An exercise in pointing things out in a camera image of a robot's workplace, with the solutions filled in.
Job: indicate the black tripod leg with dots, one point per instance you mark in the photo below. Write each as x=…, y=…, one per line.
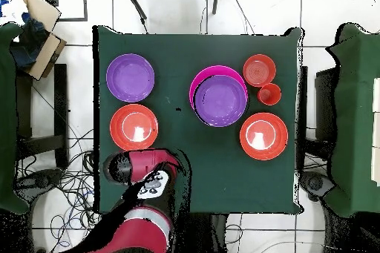
x=137, y=5
x=215, y=0

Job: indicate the stack of white boxes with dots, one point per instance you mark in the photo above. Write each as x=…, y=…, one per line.
x=377, y=131

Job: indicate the green covered side table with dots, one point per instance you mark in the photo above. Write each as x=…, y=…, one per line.
x=6, y=116
x=353, y=116

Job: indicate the black bench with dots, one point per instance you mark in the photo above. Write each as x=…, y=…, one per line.
x=61, y=101

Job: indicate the dark green tablecloth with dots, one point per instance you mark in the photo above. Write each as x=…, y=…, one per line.
x=213, y=170

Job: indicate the orange cup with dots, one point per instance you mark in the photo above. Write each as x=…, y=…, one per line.
x=269, y=94

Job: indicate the black side stand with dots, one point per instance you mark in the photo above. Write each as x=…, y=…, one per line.
x=325, y=101

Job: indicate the purple bowl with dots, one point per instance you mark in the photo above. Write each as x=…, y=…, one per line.
x=130, y=78
x=221, y=101

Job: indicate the cardboard box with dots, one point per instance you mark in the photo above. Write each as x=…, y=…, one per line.
x=50, y=51

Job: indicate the large orange bowl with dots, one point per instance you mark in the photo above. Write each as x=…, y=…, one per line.
x=133, y=128
x=262, y=135

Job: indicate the small orange bowl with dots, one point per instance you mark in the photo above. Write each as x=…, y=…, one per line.
x=259, y=70

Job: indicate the dark floor frame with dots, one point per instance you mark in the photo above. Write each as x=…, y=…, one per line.
x=85, y=3

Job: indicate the black pedestal leg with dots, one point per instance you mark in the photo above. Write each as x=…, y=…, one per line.
x=38, y=180
x=314, y=183

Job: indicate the large pink bowl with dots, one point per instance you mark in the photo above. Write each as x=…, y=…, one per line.
x=207, y=72

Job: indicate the dark blue cloth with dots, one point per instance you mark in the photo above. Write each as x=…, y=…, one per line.
x=29, y=45

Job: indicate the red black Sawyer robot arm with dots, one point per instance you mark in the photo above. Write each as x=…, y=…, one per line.
x=142, y=164

